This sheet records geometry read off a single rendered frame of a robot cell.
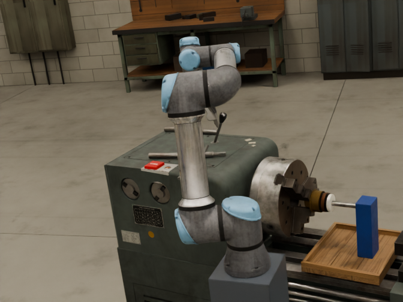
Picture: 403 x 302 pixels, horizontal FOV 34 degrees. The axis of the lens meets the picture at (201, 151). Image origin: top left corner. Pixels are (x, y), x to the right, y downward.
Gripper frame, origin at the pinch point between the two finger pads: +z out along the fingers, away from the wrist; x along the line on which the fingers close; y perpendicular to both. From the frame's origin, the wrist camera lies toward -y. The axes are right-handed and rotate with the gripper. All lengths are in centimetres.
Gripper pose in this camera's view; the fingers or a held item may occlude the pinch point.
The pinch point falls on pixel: (202, 126)
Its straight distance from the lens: 261.4
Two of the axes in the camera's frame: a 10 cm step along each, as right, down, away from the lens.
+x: 8.5, 0.8, -5.2
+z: 1.2, 9.4, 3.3
